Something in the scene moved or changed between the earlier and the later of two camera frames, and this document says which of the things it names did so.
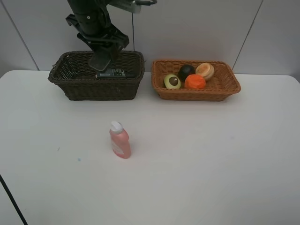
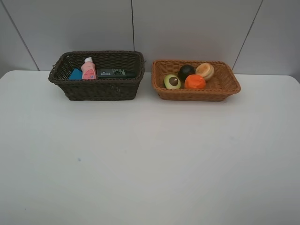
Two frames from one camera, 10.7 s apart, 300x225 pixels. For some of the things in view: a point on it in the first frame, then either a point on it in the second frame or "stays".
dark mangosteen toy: (185, 70) stays
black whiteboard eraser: (99, 60) -> (76, 75)
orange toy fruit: (194, 81) stays
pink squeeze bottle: (121, 147) -> (88, 69)
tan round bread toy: (206, 70) stays
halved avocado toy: (172, 81) stays
